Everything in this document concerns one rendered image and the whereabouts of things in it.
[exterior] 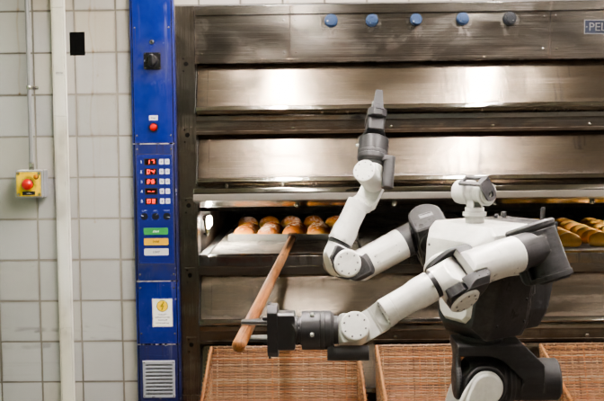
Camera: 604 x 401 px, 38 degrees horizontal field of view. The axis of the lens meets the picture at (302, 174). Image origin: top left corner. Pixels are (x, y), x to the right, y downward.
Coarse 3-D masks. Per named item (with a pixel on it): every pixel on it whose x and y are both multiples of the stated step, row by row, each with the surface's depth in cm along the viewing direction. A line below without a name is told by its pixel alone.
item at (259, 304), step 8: (288, 240) 341; (288, 248) 322; (280, 256) 300; (280, 264) 286; (272, 272) 268; (272, 280) 258; (264, 288) 243; (272, 288) 252; (264, 296) 234; (256, 304) 222; (264, 304) 228; (256, 312) 214; (240, 328) 197; (248, 328) 197; (240, 336) 188; (248, 336) 192; (232, 344) 186; (240, 344) 186
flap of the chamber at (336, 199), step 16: (336, 192) 306; (352, 192) 306; (384, 192) 306; (400, 192) 305; (416, 192) 305; (432, 192) 305; (448, 192) 305; (496, 192) 305; (512, 192) 305; (528, 192) 305; (544, 192) 305; (560, 192) 304; (576, 192) 304; (592, 192) 304
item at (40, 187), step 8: (16, 176) 314; (24, 176) 314; (32, 176) 314; (40, 176) 315; (16, 184) 315; (40, 184) 315; (48, 184) 321; (16, 192) 315; (24, 192) 315; (32, 192) 315; (40, 192) 315; (48, 192) 321
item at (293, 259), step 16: (208, 256) 322; (224, 256) 322; (240, 256) 322; (256, 256) 322; (272, 256) 322; (288, 256) 322; (304, 256) 322; (320, 256) 322; (416, 256) 321; (576, 256) 320; (592, 256) 320
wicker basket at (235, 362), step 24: (216, 360) 319; (240, 360) 319; (264, 360) 319; (288, 360) 319; (312, 360) 319; (216, 384) 317; (240, 384) 317; (264, 384) 317; (288, 384) 317; (312, 384) 317; (336, 384) 317; (360, 384) 301
